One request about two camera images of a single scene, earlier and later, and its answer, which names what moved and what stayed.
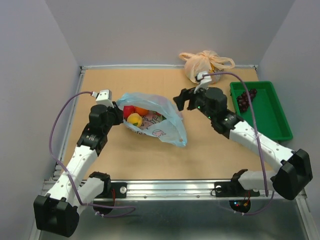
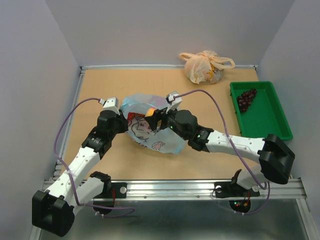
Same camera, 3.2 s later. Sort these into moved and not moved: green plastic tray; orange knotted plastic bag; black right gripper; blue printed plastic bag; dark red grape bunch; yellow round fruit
Moved: blue printed plastic bag; yellow round fruit; black right gripper
Not moved: dark red grape bunch; green plastic tray; orange knotted plastic bag
